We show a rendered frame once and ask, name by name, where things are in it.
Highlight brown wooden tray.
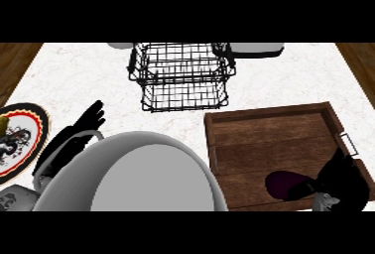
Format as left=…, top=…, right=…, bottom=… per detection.
left=203, top=101, right=375, bottom=212

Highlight patterned plate with black rim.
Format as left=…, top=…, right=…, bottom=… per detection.
left=0, top=101, right=52, bottom=186

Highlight white appliance with dark base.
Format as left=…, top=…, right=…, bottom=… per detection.
left=229, top=42, right=286, bottom=60

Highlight yellow food item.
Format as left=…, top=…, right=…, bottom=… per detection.
left=0, top=115, right=11, bottom=138

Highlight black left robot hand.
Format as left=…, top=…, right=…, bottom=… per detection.
left=32, top=99, right=107, bottom=178

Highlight black wire tiered basket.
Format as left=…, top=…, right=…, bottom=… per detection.
left=126, top=42, right=238, bottom=114

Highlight large grey pot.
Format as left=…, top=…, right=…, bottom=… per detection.
left=32, top=129, right=231, bottom=212

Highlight dark purple eggplant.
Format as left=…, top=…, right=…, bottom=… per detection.
left=265, top=170, right=315, bottom=201

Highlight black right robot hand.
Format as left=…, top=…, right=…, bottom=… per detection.
left=286, top=148, right=371, bottom=212

